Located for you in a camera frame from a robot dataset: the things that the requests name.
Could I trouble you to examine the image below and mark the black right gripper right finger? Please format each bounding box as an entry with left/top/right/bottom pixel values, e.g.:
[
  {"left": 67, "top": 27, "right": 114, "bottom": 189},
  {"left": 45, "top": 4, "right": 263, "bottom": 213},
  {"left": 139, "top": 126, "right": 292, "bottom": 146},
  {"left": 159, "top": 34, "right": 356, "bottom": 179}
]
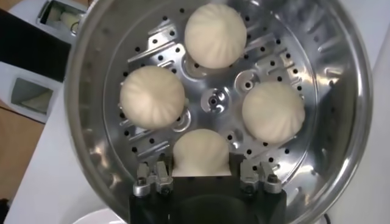
[{"left": 228, "top": 152, "right": 283, "bottom": 195}]

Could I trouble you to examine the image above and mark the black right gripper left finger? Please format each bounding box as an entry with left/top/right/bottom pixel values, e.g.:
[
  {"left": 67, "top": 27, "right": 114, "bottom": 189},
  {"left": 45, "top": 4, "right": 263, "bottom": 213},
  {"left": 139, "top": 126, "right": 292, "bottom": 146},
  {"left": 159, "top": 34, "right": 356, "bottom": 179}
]
[{"left": 132, "top": 153, "right": 176, "bottom": 198}]

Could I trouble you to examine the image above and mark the white steamed baozi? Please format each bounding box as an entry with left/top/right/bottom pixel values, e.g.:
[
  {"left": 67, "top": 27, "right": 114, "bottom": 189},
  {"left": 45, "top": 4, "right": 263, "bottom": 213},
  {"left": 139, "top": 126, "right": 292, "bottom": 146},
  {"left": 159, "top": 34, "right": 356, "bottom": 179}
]
[
  {"left": 242, "top": 80, "right": 306, "bottom": 144},
  {"left": 119, "top": 65, "right": 186, "bottom": 130},
  {"left": 184, "top": 2, "right": 247, "bottom": 69},
  {"left": 172, "top": 128, "right": 232, "bottom": 177}
]

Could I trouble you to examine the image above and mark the stainless steel steamer basket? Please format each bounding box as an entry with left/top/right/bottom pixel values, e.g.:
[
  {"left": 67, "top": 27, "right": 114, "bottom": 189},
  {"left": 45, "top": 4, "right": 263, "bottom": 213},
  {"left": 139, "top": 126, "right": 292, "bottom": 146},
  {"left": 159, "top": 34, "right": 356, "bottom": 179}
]
[{"left": 63, "top": 0, "right": 375, "bottom": 224}]

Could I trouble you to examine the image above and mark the white round plate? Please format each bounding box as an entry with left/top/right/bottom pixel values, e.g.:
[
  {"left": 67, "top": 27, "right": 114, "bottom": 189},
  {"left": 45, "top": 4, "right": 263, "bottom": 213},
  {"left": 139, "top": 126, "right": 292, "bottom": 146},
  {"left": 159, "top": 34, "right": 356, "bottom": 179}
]
[{"left": 71, "top": 208, "right": 126, "bottom": 224}]

